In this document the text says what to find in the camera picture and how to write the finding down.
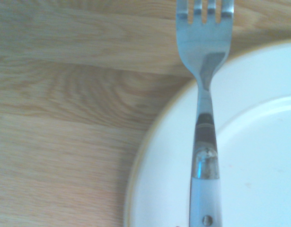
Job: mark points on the white gold-rimmed plate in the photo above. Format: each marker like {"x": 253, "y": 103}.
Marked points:
{"x": 254, "y": 153}

